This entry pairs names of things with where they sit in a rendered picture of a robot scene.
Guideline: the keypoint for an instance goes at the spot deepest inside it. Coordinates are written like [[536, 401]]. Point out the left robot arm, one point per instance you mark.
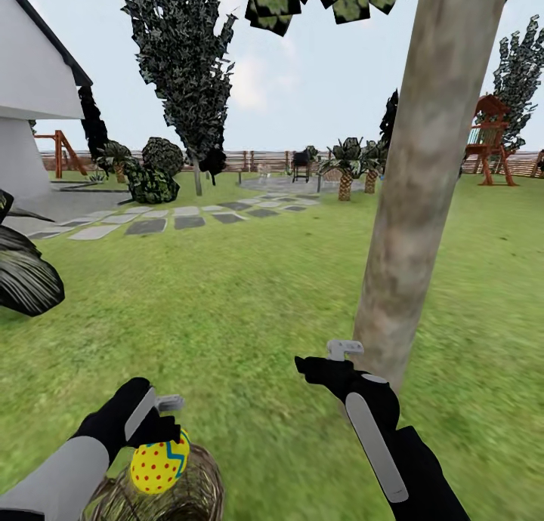
[[61, 488]]

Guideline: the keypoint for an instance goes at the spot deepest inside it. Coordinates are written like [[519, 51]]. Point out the charcoal grill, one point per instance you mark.
[[301, 159]]

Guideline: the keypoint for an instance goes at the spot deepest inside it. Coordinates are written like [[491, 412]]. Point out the easter egg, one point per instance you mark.
[[155, 467]]

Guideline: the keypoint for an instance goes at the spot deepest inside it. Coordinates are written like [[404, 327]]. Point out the garden chair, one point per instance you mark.
[[263, 172], [333, 176]]

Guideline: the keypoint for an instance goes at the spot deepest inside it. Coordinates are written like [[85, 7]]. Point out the wicker basket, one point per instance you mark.
[[199, 489]]

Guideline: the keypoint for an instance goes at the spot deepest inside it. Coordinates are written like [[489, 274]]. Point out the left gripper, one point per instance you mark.
[[163, 428]]

